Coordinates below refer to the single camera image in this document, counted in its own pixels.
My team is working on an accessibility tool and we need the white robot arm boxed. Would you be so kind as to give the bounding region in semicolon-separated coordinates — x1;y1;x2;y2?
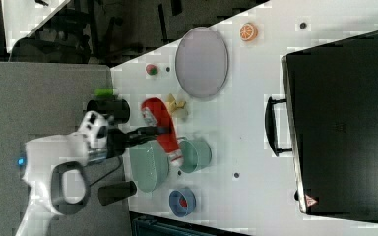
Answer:
15;126;169;236

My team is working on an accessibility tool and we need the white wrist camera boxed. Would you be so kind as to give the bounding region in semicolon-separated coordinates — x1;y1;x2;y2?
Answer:
78;111;108;148

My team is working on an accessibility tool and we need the black cylinder post front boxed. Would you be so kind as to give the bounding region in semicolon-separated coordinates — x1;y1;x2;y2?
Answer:
98;181;137;206

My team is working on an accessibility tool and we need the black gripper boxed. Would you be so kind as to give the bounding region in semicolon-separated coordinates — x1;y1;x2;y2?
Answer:
106;127;170;158

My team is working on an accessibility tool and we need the black camera cable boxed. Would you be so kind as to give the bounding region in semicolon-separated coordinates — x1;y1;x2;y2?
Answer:
88;156;124;188

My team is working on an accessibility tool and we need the toy orange slice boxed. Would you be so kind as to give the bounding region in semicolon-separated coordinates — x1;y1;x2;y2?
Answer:
239;23;258;41

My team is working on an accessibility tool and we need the toy strawberry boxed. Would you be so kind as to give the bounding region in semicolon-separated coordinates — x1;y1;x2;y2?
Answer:
146;64;158;76

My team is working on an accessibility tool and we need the red ketchup bottle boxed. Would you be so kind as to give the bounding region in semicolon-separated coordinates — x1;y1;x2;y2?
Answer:
141;97;184;167

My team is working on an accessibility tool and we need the round grey plate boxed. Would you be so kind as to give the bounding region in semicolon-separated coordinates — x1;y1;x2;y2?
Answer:
175;27;228;99

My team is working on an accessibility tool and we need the green marker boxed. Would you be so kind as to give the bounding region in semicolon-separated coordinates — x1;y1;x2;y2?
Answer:
94;88;115;97

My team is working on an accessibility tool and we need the black toaster oven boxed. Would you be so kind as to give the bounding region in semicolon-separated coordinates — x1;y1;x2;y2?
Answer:
281;30;378;223

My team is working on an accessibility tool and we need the green strainer bowl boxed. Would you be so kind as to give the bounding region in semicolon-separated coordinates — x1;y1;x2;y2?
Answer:
129;141;169;193

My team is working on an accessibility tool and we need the green mug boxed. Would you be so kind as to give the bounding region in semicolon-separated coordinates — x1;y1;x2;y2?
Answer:
178;137;212;174

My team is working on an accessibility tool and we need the peeled toy banana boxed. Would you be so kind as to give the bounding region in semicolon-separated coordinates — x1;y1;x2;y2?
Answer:
165;93;188;119

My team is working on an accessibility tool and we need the black cylinder post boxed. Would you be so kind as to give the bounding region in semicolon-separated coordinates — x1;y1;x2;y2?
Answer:
98;181;137;206
87;99;130;124

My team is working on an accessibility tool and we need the blue tape roll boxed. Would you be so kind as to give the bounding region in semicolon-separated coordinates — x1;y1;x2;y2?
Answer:
169;188;197;217

